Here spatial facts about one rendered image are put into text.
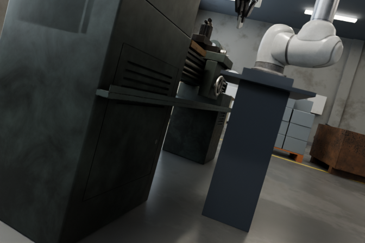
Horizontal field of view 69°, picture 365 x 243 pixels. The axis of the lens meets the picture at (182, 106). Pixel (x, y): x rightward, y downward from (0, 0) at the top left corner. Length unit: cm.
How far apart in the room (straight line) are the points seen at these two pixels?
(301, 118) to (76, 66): 406
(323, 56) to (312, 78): 797
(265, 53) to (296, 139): 327
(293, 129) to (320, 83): 490
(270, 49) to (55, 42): 100
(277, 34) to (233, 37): 792
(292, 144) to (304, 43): 335
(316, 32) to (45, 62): 114
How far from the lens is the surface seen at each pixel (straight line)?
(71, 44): 93
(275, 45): 146
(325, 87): 940
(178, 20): 121
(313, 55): 138
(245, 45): 930
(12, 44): 113
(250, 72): 139
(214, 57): 192
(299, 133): 464
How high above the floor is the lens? 60
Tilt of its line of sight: 3 degrees down
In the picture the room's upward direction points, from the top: 15 degrees clockwise
